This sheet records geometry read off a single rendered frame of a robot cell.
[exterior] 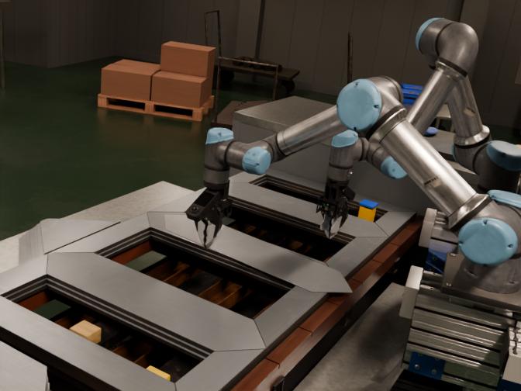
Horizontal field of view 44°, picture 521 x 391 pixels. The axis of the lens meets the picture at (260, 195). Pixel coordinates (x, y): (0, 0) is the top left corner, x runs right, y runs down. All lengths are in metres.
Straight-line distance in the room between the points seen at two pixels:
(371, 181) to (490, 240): 1.28
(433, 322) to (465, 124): 0.71
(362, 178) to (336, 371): 1.08
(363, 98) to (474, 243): 0.41
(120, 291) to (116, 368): 0.34
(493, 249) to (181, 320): 0.77
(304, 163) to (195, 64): 4.44
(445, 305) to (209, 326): 0.60
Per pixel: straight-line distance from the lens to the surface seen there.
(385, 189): 2.70
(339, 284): 1.94
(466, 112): 2.14
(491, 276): 1.66
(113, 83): 7.06
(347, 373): 1.87
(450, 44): 1.93
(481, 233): 1.49
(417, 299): 1.71
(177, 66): 7.21
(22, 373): 1.50
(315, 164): 2.80
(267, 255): 2.04
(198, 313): 1.70
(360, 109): 1.52
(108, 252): 2.03
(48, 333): 1.62
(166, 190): 2.76
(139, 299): 1.75
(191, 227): 2.18
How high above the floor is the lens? 1.74
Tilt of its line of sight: 21 degrees down
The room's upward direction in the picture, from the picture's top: 7 degrees clockwise
